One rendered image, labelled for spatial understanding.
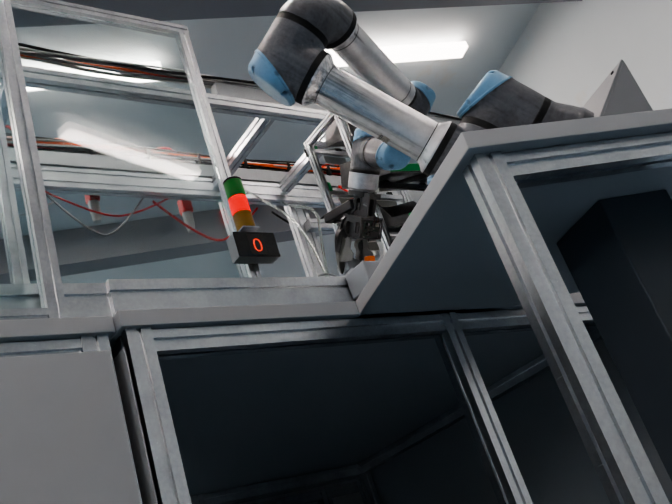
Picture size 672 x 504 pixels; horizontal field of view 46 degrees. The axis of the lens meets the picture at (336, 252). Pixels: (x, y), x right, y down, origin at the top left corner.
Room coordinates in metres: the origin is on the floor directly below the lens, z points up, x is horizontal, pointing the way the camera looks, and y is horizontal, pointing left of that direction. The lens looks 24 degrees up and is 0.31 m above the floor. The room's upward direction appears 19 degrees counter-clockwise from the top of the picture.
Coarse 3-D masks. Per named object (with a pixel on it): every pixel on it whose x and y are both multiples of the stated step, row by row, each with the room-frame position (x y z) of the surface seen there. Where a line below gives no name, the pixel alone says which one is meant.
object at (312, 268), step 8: (288, 208) 3.16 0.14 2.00; (296, 208) 3.17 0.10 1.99; (296, 216) 3.16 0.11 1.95; (304, 216) 3.19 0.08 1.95; (296, 232) 3.16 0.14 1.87; (304, 232) 3.17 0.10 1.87; (296, 240) 3.18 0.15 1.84; (304, 240) 3.16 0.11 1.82; (312, 240) 3.19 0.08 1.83; (304, 248) 3.15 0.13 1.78; (304, 256) 3.16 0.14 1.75; (312, 256) 3.17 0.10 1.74; (320, 256) 3.20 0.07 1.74; (304, 264) 3.18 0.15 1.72; (312, 264) 3.16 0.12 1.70; (312, 272) 3.15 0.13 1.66; (320, 272) 3.18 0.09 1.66
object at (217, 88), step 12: (216, 84) 2.34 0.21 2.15; (228, 84) 2.38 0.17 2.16; (240, 96) 2.40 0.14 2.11; (252, 96) 2.44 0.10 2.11; (264, 96) 2.48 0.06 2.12; (312, 108) 2.62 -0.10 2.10; (444, 120) 3.13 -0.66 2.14; (456, 120) 3.18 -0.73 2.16; (240, 168) 2.95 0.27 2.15; (252, 180) 2.99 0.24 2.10; (264, 180) 3.02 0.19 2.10; (276, 180) 3.07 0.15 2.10; (300, 180) 3.16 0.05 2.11; (312, 180) 3.20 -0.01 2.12; (336, 180) 3.30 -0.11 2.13
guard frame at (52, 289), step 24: (0, 0) 1.14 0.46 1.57; (0, 24) 1.13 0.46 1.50; (24, 96) 1.15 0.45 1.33; (24, 120) 1.15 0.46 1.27; (24, 144) 1.14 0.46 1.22; (24, 168) 1.13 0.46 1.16; (48, 216) 1.15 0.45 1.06; (48, 240) 1.14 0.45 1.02; (48, 264) 1.14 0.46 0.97; (48, 288) 1.13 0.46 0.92; (0, 312) 1.08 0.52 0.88; (24, 312) 1.11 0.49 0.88; (48, 312) 1.13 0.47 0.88
